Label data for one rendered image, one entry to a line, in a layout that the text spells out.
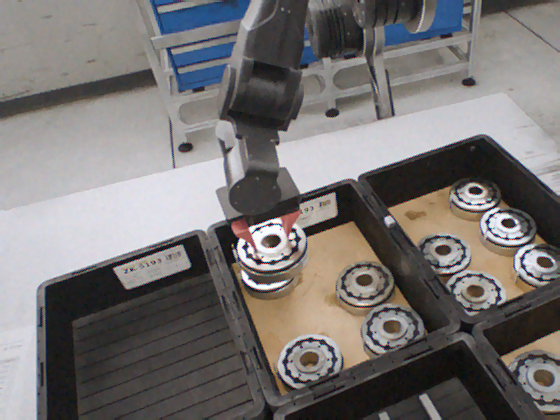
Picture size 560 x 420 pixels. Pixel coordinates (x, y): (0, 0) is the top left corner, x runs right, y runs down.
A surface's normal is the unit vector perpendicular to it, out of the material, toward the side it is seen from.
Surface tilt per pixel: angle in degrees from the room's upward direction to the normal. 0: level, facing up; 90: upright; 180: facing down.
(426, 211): 0
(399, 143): 0
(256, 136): 28
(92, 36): 90
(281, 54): 82
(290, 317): 0
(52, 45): 90
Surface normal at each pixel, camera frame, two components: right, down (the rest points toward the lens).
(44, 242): -0.09, -0.68
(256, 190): 0.25, 0.73
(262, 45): 0.32, 0.56
